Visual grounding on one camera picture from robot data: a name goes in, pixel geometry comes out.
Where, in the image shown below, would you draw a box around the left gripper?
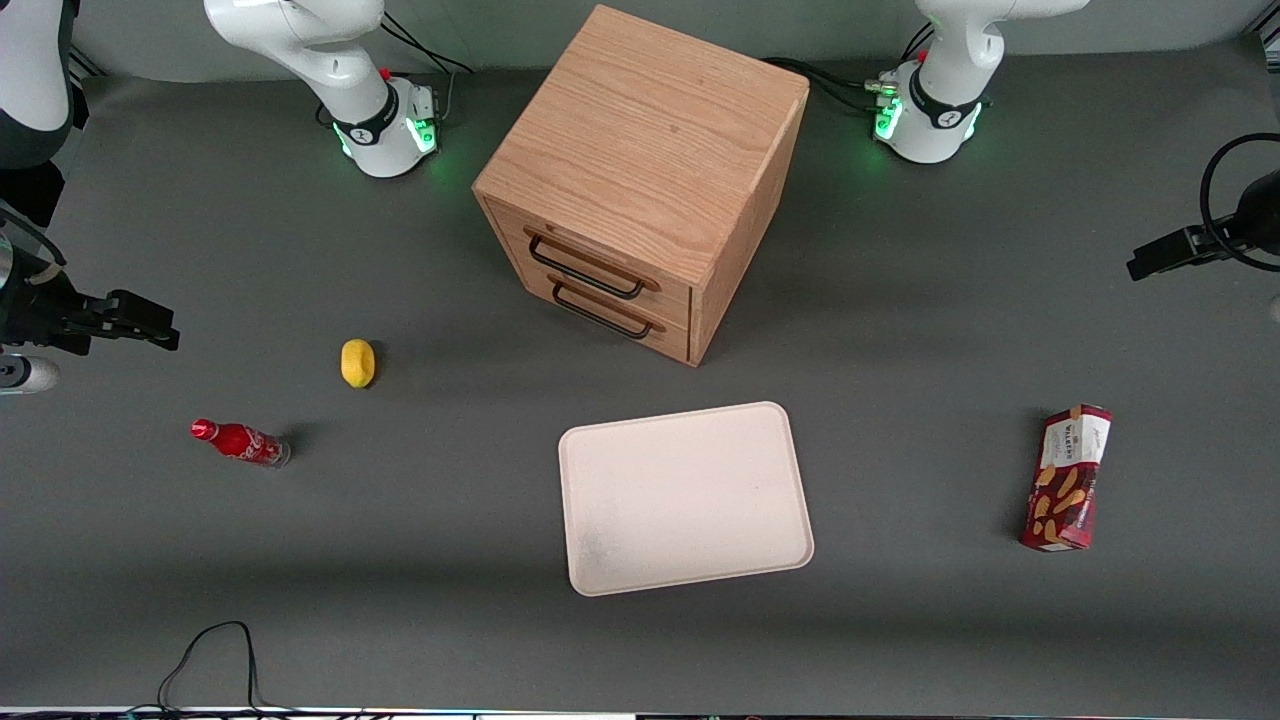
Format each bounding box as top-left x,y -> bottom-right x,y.
1127,168 -> 1280,282

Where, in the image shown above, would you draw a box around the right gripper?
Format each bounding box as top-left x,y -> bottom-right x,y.
0,282 -> 182,357

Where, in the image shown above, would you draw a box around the red tartan cookie box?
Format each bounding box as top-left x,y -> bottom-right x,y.
1020,404 -> 1113,553

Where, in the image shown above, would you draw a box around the cream rectangular plastic tray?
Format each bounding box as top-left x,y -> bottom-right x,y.
558,401 -> 815,598

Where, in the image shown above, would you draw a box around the red cola bottle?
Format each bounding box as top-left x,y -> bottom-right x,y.
191,418 -> 292,469

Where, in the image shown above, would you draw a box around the wooden drawer front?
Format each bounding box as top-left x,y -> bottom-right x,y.
498,248 -> 692,364
485,195 -> 694,324

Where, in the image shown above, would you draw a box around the wooden drawer cabinet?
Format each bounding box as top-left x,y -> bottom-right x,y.
472,4 -> 811,368

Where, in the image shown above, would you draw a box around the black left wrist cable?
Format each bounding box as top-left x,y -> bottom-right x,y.
1199,132 -> 1280,274

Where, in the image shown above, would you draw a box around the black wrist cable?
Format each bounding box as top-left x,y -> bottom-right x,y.
0,198 -> 69,293
1199,132 -> 1280,274

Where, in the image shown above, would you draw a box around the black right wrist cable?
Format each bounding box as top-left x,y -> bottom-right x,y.
0,198 -> 69,293

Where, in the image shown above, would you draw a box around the thin black table cable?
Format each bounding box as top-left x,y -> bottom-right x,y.
155,621 -> 301,717

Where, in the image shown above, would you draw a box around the black right arm base cables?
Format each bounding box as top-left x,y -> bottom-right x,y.
380,10 -> 477,127

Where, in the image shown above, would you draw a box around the black arm base cables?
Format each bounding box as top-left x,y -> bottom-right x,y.
380,10 -> 477,127
760,20 -> 937,117

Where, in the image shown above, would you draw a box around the black left arm base cables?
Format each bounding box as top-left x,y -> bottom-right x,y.
760,20 -> 937,117

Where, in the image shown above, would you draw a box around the black metal drawer handle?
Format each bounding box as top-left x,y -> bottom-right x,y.
551,282 -> 654,340
527,234 -> 647,300

